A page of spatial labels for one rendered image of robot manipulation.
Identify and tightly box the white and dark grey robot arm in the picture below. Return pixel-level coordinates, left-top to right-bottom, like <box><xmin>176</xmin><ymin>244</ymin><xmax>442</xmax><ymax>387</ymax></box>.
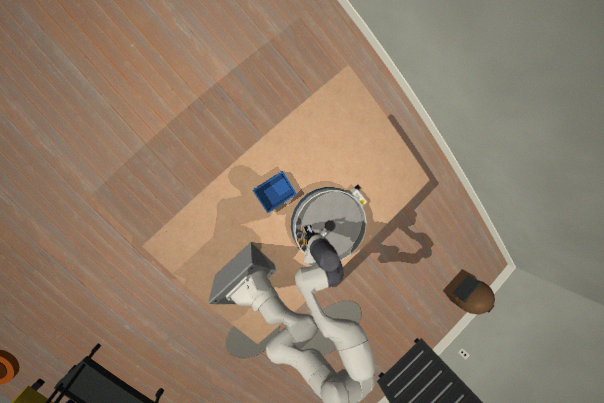
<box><xmin>226</xmin><ymin>233</ymin><xmax>375</xmax><ymax>403</ymax></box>

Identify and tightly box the blue shallow tray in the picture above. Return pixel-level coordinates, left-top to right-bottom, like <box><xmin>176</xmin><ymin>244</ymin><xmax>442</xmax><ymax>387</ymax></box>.
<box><xmin>253</xmin><ymin>171</ymin><xmax>297</xmax><ymax>213</ymax></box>

